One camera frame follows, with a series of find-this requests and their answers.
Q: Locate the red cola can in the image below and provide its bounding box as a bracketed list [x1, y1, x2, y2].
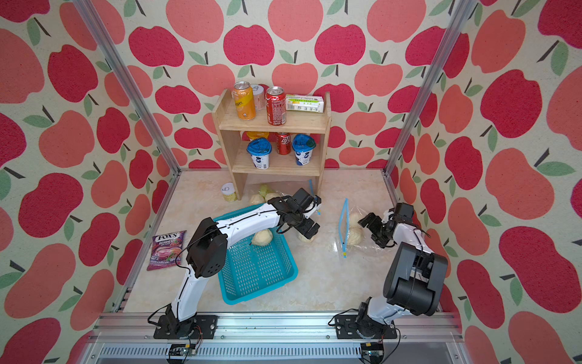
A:
[265, 86, 286, 126]

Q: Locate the orange soda can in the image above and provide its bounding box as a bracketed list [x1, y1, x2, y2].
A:
[232, 81, 256, 121]

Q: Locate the teal plastic basket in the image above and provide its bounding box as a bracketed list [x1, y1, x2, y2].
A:
[214, 203, 299, 305]

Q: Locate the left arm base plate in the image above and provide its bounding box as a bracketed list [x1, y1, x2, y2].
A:
[153, 315, 218, 341]

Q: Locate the yellow cup lower shelf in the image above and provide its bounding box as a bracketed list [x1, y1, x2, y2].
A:
[246, 131, 269, 140]

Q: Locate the wooden two-tier shelf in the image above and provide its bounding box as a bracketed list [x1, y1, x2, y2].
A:
[211, 88, 333, 200]

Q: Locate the small red can lower shelf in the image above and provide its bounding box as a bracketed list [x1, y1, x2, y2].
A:
[276, 132, 291, 156]

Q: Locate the pink can behind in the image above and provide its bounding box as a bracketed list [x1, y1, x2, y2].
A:
[251, 84, 266, 112]

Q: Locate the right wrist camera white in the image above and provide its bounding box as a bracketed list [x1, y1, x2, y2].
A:
[383, 209, 400, 228]

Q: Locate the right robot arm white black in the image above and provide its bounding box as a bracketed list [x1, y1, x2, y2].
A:
[356, 203, 449, 338]

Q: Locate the blue-lid yogurt cup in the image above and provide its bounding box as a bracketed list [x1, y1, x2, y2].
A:
[246, 138, 272, 170]
[292, 133, 317, 166]

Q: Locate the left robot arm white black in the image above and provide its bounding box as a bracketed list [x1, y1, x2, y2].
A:
[148, 188, 321, 339]

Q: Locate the right blue-lid yogurt cup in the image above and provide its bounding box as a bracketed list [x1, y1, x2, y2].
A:
[292, 133, 317, 166]

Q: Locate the left blue-lid yogurt cup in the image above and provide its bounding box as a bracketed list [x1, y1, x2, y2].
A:
[246, 138, 272, 170]

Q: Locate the white green box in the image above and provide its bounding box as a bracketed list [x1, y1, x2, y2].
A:
[286, 94, 324, 113]

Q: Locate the pale pear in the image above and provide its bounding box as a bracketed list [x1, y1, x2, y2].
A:
[251, 229, 273, 247]
[349, 212, 364, 228]
[347, 227, 364, 247]

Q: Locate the purple candy packet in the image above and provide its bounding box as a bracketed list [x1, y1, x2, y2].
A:
[146, 231, 186, 271]

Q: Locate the clear zip-top bag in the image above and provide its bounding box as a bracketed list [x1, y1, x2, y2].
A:
[315, 198, 417, 259]
[242, 181, 322, 217]

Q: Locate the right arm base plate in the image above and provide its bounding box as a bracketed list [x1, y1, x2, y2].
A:
[328, 313, 399, 341]

